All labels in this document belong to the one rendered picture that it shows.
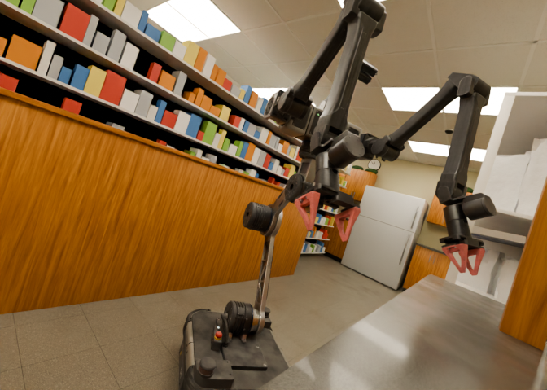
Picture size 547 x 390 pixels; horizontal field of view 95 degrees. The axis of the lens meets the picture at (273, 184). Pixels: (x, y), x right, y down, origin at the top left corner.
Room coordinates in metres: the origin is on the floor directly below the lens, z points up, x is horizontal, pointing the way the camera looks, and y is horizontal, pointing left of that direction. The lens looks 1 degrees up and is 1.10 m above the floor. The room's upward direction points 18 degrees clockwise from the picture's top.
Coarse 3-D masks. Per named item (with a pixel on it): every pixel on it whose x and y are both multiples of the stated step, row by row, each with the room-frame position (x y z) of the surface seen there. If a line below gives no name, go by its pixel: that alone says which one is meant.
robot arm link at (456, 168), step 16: (464, 80) 0.84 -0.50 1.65; (464, 96) 0.84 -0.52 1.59; (480, 96) 0.83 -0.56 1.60; (464, 112) 0.84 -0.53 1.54; (480, 112) 0.83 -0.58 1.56; (464, 128) 0.83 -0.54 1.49; (464, 144) 0.81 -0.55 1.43; (448, 160) 0.84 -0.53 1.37; (464, 160) 0.81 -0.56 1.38; (448, 176) 0.82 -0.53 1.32; (464, 176) 0.81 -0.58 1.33; (464, 192) 0.81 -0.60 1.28
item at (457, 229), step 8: (448, 224) 0.78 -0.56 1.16; (456, 224) 0.76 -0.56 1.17; (464, 224) 0.75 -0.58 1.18; (448, 232) 0.78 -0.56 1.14; (456, 232) 0.75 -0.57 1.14; (464, 232) 0.74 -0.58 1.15; (440, 240) 0.77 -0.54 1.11; (448, 240) 0.76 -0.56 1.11; (456, 240) 0.75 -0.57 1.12; (480, 240) 0.74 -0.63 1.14
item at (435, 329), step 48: (432, 288) 0.88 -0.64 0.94; (336, 336) 0.33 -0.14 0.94; (384, 336) 0.37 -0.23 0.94; (432, 336) 0.44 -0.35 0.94; (480, 336) 0.52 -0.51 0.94; (288, 384) 0.22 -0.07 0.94; (336, 384) 0.24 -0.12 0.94; (384, 384) 0.26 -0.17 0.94; (432, 384) 0.29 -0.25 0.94; (480, 384) 0.33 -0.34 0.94; (528, 384) 0.37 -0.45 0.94
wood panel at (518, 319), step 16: (544, 192) 0.62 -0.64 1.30; (544, 208) 0.62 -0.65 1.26; (544, 224) 0.61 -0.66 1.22; (528, 240) 0.62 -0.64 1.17; (544, 240) 0.61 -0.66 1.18; (528, 256) 0.62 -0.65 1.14; (544, 256) 0.60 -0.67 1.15; (528, 272) 0.61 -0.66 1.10; (544, 272) 0.60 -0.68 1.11; (512, 288) 0.63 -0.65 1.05; (528, 288) 0.61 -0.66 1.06; (544, 288) 0.59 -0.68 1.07; (512, 304) 0.62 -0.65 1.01; (528, 304) 0.60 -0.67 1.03; (544, 304) 0.59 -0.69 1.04; (512, 320) 0.61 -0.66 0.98; (528, 320) 0.60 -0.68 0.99; (544, 320) 0.58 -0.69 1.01; (528, 336) 0.59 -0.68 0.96; (544, 336) 0.58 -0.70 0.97
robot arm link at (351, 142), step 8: (312, 136) 0.66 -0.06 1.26; (320, 136) 0.63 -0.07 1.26; (344, 136) 0.56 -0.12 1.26; (352, 136) 0.56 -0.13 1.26; (312, 144) 0.64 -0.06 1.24; (320, 144) 0.62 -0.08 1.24; (328, 144) 0.61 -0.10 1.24; (336, 144) 0.56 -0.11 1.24; (344, 144) 0.53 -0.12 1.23; (352, 144) 0.54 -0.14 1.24; (360, 144) 0.56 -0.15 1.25; (312, 152) 0.64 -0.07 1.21; (320, 152) 0.64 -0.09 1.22; (328, 152) 0.58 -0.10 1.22; (336, 152) 0.55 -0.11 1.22; (344, 152) 0.54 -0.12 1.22; (352, 152) 0.53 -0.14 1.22; (360, 152) 0.54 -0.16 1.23; (336, 160) 0.56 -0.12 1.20; (344, 160) 0.55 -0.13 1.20; (352, 160) 0.55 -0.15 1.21
